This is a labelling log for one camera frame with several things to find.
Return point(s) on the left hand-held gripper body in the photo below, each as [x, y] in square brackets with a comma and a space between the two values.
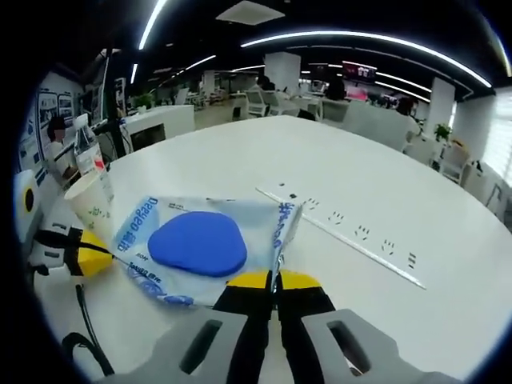
[28, 216]

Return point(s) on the black stand pole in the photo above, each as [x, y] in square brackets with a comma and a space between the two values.
[114, 112]

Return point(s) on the hanging display screen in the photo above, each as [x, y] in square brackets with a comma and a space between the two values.
[358, 72]

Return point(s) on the white office chair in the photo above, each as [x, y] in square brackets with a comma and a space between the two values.
[256, 103]

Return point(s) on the clear water bottle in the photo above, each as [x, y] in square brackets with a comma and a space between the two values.
[86, 152]

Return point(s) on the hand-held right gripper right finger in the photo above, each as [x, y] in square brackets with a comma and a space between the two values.
[304, 344]

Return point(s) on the recessed white power strip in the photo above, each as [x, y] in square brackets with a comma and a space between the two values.
[360, 244]

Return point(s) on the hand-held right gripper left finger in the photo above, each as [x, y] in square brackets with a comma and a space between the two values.
[224, 344]

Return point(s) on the ceiling air vent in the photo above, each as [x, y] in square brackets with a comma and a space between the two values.
[250, 12]

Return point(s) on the wet wipes pack blue lid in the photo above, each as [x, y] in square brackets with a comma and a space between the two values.
[200, 244]

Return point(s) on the white pillar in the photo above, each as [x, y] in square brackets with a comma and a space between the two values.
[442, 104]
[282, 68]

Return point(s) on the potted green plant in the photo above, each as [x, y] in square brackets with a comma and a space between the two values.
[442, 132]
[144, 101]

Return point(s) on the white paper cup green print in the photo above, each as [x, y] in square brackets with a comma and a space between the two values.
[90, 204]

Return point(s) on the narrow window with blinds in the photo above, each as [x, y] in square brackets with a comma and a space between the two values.
[500, 136]

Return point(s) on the white tabletop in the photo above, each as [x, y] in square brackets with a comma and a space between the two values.
[320, 160]

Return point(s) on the wall display board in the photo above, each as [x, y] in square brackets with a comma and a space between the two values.
[64, 104]

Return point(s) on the white office counter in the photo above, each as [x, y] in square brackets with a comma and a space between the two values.
[168, 124]

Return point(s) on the curved ceiling light strip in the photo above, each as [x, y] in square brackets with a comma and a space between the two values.
[380, 40]

